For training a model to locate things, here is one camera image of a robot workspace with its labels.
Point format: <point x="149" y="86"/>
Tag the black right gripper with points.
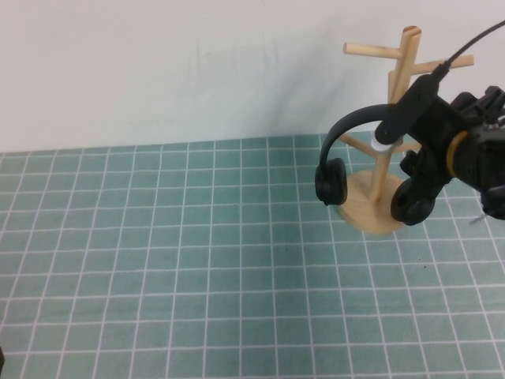
<point x="436" y="134"/>

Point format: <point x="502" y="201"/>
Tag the black over-ear headphones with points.
<point x="331" y="182"/>

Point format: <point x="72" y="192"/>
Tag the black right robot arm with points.
<point x="483" y="158"/>

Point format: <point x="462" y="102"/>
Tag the wooden tree-shaped headphone stand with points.
<point x="406" y="55"/>

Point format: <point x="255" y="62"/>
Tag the green white-grid tablecloth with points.
<point x="197" y="256"/>

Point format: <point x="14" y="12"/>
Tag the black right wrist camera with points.
<point x="414" y="98"/>

